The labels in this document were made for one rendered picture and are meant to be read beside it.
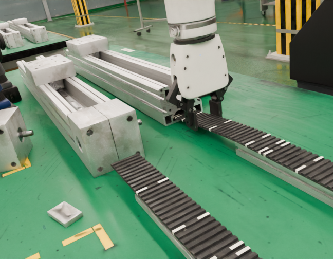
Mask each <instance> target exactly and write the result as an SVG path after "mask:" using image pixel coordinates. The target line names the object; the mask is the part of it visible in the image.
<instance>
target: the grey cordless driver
mask: <svg viewBox="0 0 333 259"><path fill-rule="evenodd" d="M5 48H6V44H5V41H4V38H3V36H2V35H1V33H0V49H1V50H5ZM0 84H1V86H2V88H3V89H2V93H3V94H4V96H5V98H7V99H8V100H9V101H10V102H12V103H15V102H18V101H20V100H21V99H22V97H21V95H20V92H19V89H18V87H17V86H15V85H13V84H12V82H11V81H9V80H8V79H7V77H6V76H5V70H4V68H3V66H2V65H1V63H0Z"/></svg>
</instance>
